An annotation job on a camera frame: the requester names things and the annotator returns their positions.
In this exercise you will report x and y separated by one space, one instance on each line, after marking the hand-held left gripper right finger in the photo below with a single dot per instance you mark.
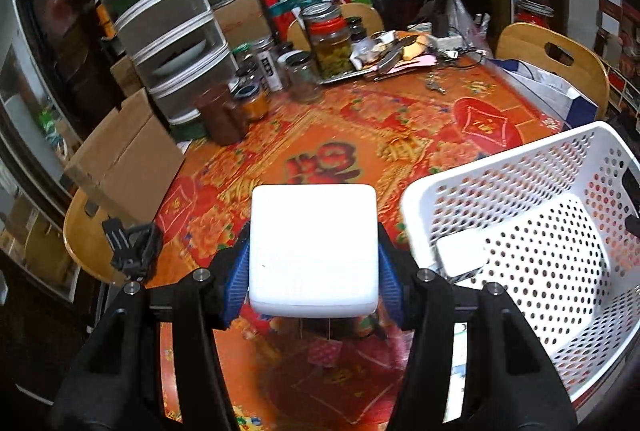
390 281

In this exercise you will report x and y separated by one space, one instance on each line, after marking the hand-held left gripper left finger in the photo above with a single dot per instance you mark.
240 276

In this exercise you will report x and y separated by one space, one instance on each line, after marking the white square box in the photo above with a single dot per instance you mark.
312 251

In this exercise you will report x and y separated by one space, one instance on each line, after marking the red patterned card box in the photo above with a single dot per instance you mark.
325 353

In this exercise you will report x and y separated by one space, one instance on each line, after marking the white perforated plastic basket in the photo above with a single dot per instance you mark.
500 161

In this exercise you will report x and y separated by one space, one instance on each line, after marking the open cardboard box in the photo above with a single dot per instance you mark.
130 161

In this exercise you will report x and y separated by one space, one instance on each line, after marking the brown ceramic mug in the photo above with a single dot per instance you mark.
220 116

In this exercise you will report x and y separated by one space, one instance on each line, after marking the wooden chair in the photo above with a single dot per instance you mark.
82 241
525 41
365 16

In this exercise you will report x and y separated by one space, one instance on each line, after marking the orange preserve jar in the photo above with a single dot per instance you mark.
255 106

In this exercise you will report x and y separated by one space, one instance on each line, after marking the bunch of keys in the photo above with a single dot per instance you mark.
435 85

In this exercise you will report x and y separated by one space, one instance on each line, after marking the empty glass jar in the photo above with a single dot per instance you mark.
302 78

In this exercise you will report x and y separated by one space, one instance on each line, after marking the white bottle black label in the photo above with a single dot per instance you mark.
270 71

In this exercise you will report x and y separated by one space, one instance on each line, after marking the metal tray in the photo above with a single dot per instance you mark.
345 75

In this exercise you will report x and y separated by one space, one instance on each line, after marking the large pickle jar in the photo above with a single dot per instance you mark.
330 46

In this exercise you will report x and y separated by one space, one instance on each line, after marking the white plastic bag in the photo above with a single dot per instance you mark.
545 91

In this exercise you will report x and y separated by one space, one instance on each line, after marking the small dark-lid jar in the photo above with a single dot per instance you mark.
356 28

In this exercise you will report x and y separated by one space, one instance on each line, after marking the brown cardboard carton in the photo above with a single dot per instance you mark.
240 18

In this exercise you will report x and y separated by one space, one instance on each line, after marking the orange box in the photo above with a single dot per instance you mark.
106 23

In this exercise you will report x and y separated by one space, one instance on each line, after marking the glass jar red band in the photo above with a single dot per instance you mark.
535 11

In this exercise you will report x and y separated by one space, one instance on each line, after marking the black clamp mount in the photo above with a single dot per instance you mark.
132 248

